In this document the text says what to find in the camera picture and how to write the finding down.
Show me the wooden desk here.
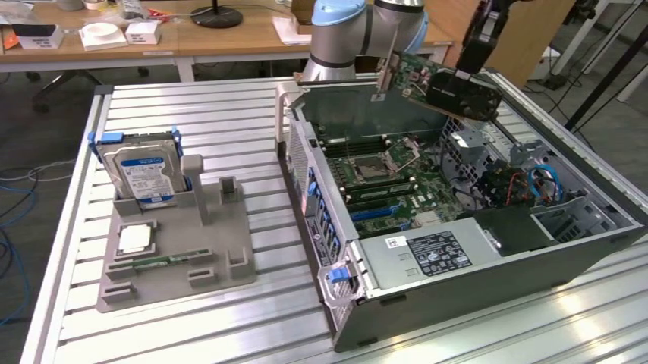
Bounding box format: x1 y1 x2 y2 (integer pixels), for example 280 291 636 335
0 0 456 73

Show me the blue floor cable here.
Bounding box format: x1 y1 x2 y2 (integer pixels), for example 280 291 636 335
0 177 40 327

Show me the grey power supply unit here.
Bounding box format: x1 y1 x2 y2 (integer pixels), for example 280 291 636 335
360 218 503 292

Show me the green graphics card black cooler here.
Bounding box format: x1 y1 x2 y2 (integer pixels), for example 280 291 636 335
374 51 505 122

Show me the CPU socket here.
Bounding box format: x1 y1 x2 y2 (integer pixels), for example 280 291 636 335
352 155 395 183

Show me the green motherboard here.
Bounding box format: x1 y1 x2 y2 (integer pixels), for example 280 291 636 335
322 134 475 240

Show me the metal socket cover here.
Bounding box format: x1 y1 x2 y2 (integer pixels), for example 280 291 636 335
385 138 423 162

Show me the grey metal drive cage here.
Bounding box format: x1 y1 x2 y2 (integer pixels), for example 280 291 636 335
440 115 512 183

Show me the black expansion slot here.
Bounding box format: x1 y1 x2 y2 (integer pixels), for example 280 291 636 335
349 199 395 214

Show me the hard disk with blue caddy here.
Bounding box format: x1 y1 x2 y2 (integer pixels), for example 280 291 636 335
86 127 191 209

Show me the white floor cable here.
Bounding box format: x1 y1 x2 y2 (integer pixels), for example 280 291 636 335
0 158 78 183

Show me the blue wire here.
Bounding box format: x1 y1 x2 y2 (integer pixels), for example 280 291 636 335
525 165 567 206

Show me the grey plastic parts rack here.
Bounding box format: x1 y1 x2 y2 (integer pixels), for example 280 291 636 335
95 153 260 314

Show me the black open PC case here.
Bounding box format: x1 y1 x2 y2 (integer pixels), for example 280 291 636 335
274 67 648 352

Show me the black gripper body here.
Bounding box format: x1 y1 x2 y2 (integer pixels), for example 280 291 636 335
464 0 513 42

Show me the green RAM stick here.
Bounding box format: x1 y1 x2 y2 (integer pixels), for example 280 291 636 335
133 252 191 268

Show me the white square dish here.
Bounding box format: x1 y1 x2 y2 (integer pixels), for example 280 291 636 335
79 21 129 52

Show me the grey metal disk bay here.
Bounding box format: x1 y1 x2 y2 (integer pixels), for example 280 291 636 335
529 189 622 243

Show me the black RAM slot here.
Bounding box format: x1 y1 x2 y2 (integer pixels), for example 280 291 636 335
324 139 384 149
324 135 382 146
328 146 388 157
346 190 413 202
345 184 412 197
326 143 387 153
342 180 409 192
349 195 416 209

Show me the wooden cabinet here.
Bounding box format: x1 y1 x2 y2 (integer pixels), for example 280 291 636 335
440 0 579 80

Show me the white paper stack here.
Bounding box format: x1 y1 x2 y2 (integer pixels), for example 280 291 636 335
272 15 313 47

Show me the white box black lid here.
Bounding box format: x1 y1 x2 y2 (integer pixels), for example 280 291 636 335
12 23 66 50

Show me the black tripod leg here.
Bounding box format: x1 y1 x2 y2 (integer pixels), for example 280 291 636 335
564 37 648 130

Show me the silver CPU chip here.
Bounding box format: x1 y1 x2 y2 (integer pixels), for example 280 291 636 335
117 226 154 253

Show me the small white carton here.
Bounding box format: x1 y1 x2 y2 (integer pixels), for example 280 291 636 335
125 20 163 46

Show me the blue expansion slot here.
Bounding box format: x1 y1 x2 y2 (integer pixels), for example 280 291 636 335
353 207 399 223

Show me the black round lamp base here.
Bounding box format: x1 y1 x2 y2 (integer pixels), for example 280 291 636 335
190 0 245 30

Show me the brown cardboard box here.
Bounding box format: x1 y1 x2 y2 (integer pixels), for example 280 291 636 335
290 0 318 26

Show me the white desk frame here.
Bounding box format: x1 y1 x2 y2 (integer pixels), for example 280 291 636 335
525 0 648 103

